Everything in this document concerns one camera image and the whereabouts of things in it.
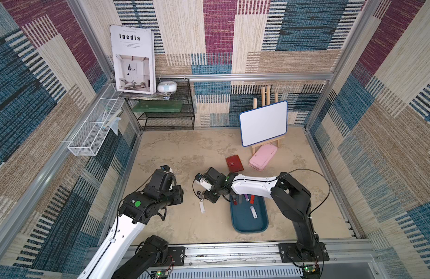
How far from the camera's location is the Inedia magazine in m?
0.76

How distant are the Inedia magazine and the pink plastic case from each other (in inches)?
25.7

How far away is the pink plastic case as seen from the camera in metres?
1.01
